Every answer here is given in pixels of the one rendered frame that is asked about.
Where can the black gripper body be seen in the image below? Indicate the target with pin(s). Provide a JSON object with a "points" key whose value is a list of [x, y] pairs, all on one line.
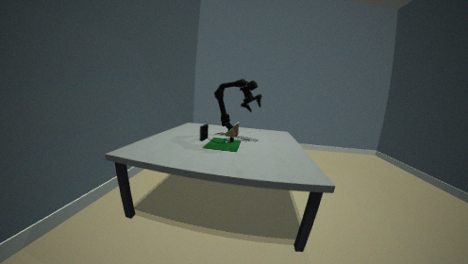
{"points": [[254, 98]]}

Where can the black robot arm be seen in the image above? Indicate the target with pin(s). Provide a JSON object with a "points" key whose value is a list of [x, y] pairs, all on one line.
{"points": [[219, 96]]}

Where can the green circuit board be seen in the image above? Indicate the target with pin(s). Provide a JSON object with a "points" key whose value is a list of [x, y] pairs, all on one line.
{"points": [[224, 145]]}

